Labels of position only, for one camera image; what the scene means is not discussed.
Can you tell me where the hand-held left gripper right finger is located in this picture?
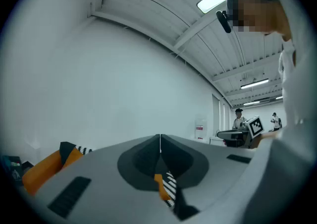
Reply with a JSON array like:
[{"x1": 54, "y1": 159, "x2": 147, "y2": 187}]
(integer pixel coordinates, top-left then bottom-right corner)
[{"x1": 160, "y1": 134, "x2": 256, "y2": 224}]

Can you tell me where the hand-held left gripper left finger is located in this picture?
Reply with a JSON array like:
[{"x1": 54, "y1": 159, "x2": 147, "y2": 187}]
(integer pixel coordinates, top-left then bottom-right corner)
[{"x1": 34, "y1": 134, "x2": 179, "y2": 224}]

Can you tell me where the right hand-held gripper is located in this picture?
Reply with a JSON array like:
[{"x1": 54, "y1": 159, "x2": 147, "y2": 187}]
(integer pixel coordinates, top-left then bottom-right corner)
[{"x1": 216, "y1": 115, "x2": 265, "y2": 149}]

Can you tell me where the person's right forearm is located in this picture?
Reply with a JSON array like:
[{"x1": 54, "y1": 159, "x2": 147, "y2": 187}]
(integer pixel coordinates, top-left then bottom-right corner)
[{"x1": 250, "y1": 130, "x2": 282, "y2": 149}]

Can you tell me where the white appliance with red label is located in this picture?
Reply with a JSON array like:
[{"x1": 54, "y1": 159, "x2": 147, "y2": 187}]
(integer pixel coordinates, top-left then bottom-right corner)
[{"x1": 194, "y1": 113, "x2": 208, "y2": 141}]

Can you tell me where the teal printed bag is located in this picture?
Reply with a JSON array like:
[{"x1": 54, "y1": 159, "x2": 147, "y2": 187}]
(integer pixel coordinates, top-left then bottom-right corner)
[{"x1": 2, "y1": 155, "x2": 23, "y2": 181}]

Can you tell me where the person's white shirt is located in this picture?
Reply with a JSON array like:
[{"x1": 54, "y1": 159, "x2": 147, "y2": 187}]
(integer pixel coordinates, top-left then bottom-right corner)
[{"x1": 262, "y1": 0, "x2": 317, "y2": 134}]

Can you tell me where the person's head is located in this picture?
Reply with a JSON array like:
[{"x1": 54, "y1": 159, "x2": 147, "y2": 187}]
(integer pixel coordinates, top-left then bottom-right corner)
[{"x1": 226, "y1": 0, "x2": 292, "y2": 42}]

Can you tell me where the black head-worn camera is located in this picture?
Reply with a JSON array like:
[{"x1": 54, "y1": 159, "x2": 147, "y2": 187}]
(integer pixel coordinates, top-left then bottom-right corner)
[{"x1": 215, "y1": 10, "x2": 232, "y2": 34}]

